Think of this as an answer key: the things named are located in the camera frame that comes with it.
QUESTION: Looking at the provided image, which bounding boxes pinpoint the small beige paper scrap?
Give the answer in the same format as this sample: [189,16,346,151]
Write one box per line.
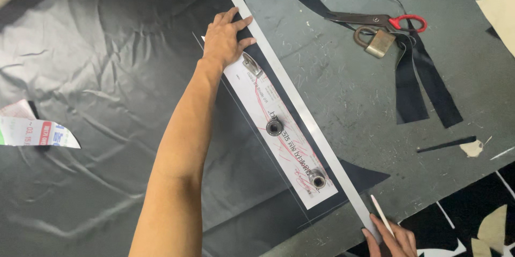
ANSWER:
[459,140,484,158]

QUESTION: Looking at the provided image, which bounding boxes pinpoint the beige paper sheet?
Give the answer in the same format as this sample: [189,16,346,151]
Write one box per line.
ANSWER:
[476,0,515,59]

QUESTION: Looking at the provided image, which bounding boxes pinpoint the thin black fabric sliver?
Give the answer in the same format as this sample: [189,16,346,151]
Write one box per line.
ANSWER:
[416,136,477,154]

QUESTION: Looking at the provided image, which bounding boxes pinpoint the large black fabric sheet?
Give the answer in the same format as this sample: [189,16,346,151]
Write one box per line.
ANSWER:
[0,0,391,257]

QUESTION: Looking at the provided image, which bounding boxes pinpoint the white paper pattern strip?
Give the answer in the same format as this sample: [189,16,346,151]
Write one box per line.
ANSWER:
[200,35,339,210]

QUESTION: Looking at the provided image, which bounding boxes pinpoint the round metal bearing weight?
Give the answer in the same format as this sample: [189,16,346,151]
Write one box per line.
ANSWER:
[266,119,284,137]
[308,170,327,189]

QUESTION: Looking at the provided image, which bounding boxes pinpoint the heap of fabric scraps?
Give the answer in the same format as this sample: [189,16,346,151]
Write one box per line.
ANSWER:
[342,161,515,257]

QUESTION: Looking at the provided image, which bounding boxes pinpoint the red-handled scissors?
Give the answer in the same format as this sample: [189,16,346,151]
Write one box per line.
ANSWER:
[327,11,428,33]

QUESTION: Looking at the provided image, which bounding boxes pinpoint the person's right hand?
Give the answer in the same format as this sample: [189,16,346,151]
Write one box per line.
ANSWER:
[362,213,419,257]

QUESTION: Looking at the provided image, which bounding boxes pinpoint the flat metal weight piece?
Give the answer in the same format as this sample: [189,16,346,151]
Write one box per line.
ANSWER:
[242,52,263,78]

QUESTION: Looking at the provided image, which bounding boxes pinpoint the black fabric strip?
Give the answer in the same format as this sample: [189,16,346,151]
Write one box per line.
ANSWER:
[406,19,464,129]
[395,34,430,125]

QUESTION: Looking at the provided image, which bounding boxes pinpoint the long grey metal ruler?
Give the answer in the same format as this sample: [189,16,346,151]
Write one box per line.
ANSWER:
[216,0,382,244]

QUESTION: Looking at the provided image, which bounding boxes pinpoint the brass padlock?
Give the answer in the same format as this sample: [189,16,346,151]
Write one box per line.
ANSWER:
[353,26,397,59]

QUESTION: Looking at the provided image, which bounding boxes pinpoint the printed paper scrap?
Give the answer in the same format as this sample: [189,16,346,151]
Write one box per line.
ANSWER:
[0,99,81,149]

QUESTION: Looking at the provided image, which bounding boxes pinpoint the white chalk pencil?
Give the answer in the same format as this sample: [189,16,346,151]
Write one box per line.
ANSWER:
[370,195,395,237]

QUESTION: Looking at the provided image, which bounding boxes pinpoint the person's left hand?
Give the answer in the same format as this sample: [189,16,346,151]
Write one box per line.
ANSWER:
[201,6,257,71]

